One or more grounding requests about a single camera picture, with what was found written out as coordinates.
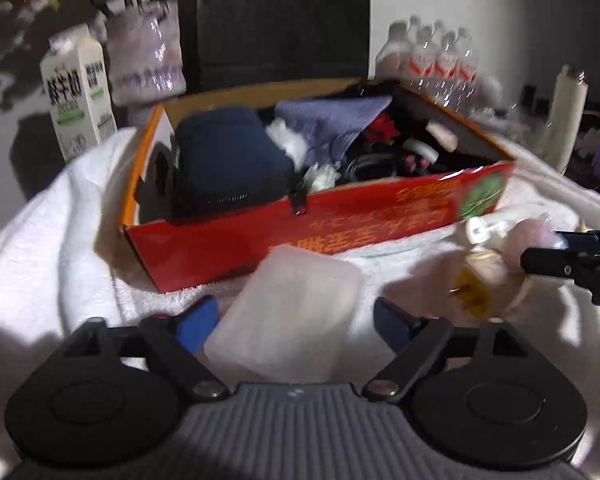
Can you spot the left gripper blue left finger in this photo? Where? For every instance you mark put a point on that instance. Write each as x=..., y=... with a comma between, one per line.
x=172, y=342

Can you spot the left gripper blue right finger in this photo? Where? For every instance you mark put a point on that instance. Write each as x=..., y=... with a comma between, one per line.
x=416, y=342

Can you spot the translucent white plastic case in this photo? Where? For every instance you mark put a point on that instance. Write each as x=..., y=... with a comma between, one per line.
x=289, y=321

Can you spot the dark navy pouch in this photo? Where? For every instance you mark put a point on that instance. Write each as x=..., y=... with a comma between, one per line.
x=227, y=161

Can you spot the iridescent wrapped ball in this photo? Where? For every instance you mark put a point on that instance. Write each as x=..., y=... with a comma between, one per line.
x=530, y=233

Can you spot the red orange cardboard box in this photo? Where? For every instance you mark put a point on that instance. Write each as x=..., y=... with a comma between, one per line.
x=384, y=192

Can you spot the cream power adapter plug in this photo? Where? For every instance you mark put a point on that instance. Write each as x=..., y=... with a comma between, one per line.
x=481, y=286

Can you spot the white thermos bottle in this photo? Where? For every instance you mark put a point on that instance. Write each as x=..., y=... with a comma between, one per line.
x=563, y=122

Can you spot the white fluffy blanket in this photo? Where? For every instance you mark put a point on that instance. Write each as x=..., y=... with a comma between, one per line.
x=63, y=260

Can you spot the round translucent lid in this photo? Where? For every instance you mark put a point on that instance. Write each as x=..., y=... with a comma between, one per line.
x=422, y=149

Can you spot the red fabric rose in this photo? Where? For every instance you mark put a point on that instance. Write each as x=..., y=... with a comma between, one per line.
x=381, y=130

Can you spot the light blue knitted cloth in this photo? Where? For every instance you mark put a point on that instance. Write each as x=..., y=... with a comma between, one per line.
x=329, y=126

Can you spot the pack of water bottles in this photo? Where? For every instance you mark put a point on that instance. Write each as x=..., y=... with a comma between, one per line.
x=433, y=59

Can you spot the white milk carton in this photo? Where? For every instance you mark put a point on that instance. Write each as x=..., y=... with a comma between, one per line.
x=76, y=85

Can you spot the lilac glass vase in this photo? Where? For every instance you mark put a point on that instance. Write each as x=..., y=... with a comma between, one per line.
x=145, y=56

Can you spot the black paper shopping bag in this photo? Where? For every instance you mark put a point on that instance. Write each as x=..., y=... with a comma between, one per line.
x=249, y=41

